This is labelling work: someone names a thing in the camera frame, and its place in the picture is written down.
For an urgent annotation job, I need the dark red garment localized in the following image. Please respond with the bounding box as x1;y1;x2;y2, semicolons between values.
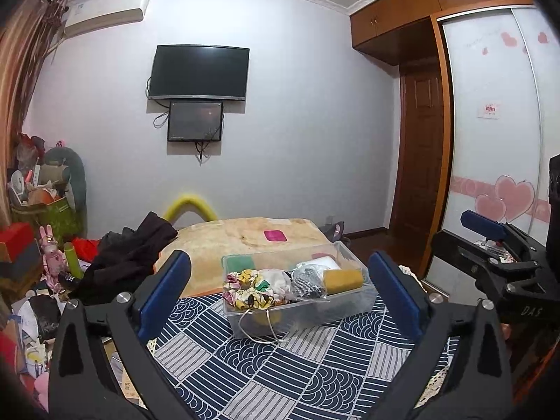
0;330;27;376

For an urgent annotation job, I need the beige soft cloth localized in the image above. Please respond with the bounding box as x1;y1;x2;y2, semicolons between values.
258;268;293;305

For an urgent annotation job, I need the black plastic bag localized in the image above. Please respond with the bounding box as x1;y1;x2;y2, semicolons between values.
28;295;62;338

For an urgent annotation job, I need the grey box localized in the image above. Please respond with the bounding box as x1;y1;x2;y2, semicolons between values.
0;240;43;281

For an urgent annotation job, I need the green cardboard box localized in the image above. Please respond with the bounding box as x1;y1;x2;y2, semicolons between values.
11;197;82;238

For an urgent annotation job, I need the white air conditioner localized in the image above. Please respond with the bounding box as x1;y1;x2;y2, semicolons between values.
61;0;152;38

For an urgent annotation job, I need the black wall television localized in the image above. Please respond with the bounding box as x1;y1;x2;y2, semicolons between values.
147;44;250;100

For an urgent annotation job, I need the blue white patterned tablecloth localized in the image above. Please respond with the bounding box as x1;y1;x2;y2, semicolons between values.
98;291;460;420

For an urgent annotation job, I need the wooden overhead cabinet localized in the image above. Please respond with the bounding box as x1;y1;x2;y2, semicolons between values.
350;0;537;66

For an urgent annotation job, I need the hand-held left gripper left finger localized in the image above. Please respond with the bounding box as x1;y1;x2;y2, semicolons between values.
48;249;193;420

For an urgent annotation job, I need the white lace cloth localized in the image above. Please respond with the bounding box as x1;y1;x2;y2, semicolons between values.
396;265;453;410

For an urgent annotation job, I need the red box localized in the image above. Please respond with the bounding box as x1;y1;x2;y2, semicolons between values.
0;222;36;251

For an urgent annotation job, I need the pile of black clothes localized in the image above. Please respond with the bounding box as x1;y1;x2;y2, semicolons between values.
76;211;179;307

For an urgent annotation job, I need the red cloth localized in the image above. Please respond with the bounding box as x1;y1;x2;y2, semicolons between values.
72;237;102;264

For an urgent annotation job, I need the grey striped cloth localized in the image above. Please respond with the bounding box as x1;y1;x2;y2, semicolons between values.
291;265;331;301

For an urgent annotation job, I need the brown wooden door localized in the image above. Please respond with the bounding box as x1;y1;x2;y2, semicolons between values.
391;68;448;239

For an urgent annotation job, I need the clear plastic storage box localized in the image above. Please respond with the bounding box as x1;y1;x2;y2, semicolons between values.
221;240;379;340

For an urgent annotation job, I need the mustard yellow cloth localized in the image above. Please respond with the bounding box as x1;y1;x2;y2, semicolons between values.
323;269;365;295

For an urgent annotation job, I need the pink rabbit toy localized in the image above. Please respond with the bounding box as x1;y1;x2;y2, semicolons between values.
38;225;66;292

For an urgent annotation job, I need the white foam block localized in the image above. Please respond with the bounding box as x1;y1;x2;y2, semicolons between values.
297;257;342;274

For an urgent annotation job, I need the red white notice sticker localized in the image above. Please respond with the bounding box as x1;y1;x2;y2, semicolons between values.
477;101;503;120

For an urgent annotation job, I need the white wardrobe sliding door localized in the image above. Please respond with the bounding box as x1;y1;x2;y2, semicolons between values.
422;6;545;281
512;5;560;228

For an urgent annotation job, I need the yellow curved foam tube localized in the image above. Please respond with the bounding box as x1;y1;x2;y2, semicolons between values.
163;196;218;224

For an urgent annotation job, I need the striped brown curtain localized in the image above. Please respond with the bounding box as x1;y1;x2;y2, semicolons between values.
0;0;68;228

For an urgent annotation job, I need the red plastic bag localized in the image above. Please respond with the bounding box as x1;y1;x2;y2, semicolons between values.
17;133;47;163

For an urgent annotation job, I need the beige printed blanket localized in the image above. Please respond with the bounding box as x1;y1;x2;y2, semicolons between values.
153;217;337;298

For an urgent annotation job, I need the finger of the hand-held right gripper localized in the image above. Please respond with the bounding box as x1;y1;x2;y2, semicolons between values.
431;230;541;303
460;209;550;268

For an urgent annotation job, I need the yellow green tube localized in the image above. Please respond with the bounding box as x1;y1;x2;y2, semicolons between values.
64;243;85;280

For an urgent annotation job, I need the white cabinet with stickers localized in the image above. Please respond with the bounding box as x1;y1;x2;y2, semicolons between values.
426;230;486;292

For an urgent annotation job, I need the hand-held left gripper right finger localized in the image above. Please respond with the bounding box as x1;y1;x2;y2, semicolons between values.
369;250;512;420

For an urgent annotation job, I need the small black wall monitor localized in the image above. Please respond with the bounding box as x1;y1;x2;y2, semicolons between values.
167;100;225;142

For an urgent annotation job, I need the floral fabric scrunchie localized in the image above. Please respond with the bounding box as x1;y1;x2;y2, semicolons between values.
223;269;276;311

